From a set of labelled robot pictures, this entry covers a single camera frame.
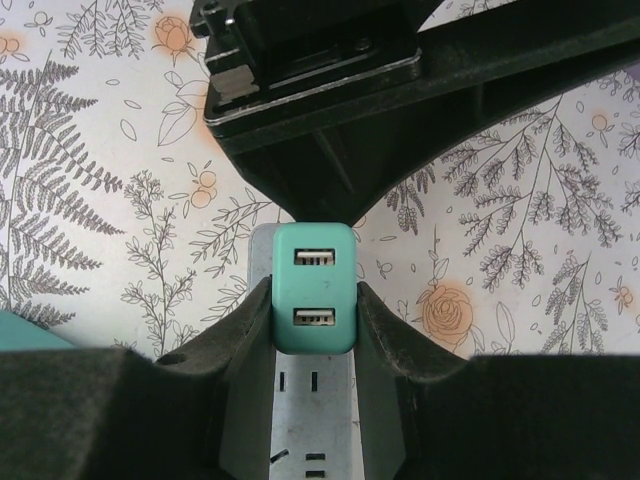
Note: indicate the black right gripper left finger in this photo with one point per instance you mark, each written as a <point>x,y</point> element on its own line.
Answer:
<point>100,415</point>

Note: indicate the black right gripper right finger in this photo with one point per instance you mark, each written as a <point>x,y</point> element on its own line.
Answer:
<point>500,420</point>

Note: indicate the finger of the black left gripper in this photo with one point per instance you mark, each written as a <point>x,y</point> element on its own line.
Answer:
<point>450,100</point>
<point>280,160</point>

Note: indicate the teal triangular power strip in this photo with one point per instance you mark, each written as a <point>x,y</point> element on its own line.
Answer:
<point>25,335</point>

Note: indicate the teal USB charger plug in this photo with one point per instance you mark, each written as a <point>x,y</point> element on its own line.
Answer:
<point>315,290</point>

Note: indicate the blue-grey power strip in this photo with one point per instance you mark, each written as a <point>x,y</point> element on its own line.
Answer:
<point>320,400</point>

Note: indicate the floral tablecloth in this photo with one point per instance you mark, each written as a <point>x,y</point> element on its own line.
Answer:
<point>100,150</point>

